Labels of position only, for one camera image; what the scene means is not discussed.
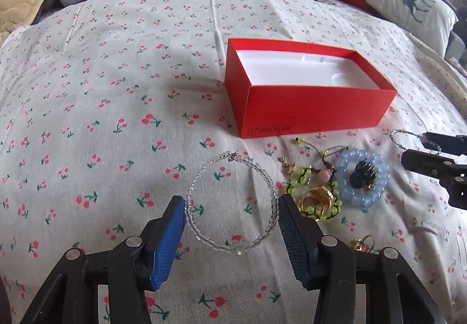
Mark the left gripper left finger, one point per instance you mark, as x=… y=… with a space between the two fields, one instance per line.
x=142 y=264

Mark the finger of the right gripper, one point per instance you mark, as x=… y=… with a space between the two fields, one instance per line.
x=454 y=145
x=445 y=170

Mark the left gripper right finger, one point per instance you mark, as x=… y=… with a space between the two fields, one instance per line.
x=320 y=263

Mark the black hair claw clip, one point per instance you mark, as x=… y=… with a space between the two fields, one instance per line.
x=364 y=176

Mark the small gold earring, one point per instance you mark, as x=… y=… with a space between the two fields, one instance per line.
x=288 y=166

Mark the deer print pillow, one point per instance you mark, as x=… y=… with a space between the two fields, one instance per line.
x=431 y=21

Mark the cherry print bed sheet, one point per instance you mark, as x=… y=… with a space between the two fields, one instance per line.
x=111 y=107

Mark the red OnePlus box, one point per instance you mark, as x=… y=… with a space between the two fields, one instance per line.
x=279 y=87

